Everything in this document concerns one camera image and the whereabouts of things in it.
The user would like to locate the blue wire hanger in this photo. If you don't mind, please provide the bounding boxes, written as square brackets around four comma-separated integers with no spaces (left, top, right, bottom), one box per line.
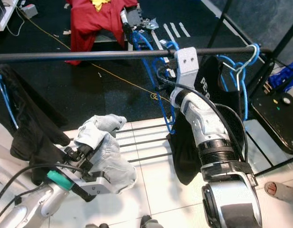
[0,71,19,130]
[130,31,180,134]

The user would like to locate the light blue denim shorts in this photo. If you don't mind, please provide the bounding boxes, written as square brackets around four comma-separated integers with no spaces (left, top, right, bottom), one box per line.
[73,114,137,193]

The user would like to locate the blue hanger with pale hook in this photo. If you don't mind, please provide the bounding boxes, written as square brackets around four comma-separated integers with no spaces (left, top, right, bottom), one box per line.
[215,44,261,122]

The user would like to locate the long thin white tape strip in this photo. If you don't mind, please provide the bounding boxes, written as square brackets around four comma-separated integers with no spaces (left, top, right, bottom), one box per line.
[160,25,171,41]

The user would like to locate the short white tape strip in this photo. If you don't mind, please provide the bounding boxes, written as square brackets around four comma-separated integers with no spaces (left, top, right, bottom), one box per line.
[169,23,180,38]
[179,22,190,38]

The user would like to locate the crumpled clear plastic packet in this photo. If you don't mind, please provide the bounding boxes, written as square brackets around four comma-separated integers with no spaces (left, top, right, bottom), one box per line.
[142,18,159,30]

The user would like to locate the black metal clothes rack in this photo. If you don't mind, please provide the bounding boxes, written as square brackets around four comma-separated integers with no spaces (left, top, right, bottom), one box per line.
[0,0,293,179]

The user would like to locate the black T-shirt with white print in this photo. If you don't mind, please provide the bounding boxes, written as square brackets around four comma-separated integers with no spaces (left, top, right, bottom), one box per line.
[165,56,246,186]

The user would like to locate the red shirt with yellow print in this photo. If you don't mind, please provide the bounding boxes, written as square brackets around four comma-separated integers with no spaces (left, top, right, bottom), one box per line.
[68,0,140,53]

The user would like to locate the black robot right foot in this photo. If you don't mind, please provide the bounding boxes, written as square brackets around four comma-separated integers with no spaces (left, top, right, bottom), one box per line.
[139,215,166,228]

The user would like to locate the blue cloth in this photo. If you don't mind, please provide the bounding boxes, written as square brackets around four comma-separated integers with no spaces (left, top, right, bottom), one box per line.
[267,59,293,93]

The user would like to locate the white desk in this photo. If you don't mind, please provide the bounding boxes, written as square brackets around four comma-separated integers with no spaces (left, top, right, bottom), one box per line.
[0,0,19,31]

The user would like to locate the small grey box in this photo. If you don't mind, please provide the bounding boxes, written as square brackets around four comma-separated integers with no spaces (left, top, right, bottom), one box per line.
[20,4,40,19]

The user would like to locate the thin yellow cord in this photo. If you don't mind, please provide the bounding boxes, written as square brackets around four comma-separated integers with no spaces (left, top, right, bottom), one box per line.
[16,7,170,103]

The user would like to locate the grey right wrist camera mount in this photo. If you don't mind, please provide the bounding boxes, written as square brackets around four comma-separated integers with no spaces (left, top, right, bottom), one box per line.
[175,47,200,91]

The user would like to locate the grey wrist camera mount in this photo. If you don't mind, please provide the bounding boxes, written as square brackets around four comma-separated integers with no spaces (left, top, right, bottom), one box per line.
[77,170,118,196]
[175,47,200,91]

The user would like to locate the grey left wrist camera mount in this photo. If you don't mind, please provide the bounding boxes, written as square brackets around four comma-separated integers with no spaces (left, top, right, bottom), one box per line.
[77,170,118,196]

